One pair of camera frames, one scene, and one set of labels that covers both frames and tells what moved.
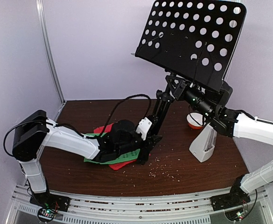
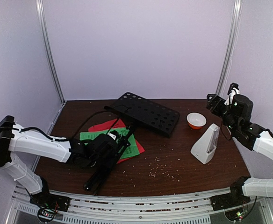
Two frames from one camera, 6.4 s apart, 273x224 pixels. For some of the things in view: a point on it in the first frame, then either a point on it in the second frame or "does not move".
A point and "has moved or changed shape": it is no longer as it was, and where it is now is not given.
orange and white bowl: x=196 y=120 does not move
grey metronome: x=203 y=146 does not move
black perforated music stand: x=194 y=42 -> x=137 y=110
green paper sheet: x=132 y=155 has moved or changed shape
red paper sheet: x=108 y=129 has moved or changed shape
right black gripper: x=178 y=86 -> x=213 y=102
